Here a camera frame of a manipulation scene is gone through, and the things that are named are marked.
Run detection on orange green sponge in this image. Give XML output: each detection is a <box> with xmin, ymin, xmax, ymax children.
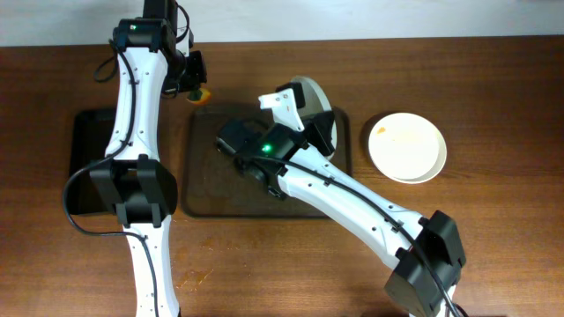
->
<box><xmin>186</xmin><ymin>87</ymin><xmax>212</xmax><ymax>106</ymax></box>

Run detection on white plate with ketchup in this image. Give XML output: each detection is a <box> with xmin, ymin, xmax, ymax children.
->
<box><xmin>367</xmin><ymin>113</ymin><xmax>448</xmax><ymax>184</ymax></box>

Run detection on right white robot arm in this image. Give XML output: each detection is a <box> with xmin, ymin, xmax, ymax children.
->
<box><xmin>235</xmin><ymin>81</ymin><xmax>466</xmax><ymax>316</ymax></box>

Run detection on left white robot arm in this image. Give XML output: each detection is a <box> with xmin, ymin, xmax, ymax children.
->
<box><xmin>90</xmin><ymin>17</ymin><xmax>210</xmax><ymax>317</ymax></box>

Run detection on small black tray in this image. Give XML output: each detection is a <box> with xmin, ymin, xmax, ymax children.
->
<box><xmin>67</xmin><ymin>108</ymin><xmax>115</xmax><ymax>217</ymax></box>

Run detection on large brown tray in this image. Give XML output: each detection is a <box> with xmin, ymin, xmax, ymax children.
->
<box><xmin>180</xmin><ymin>103</ymin><xmax>325</xmax><ymax>218</ymax></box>

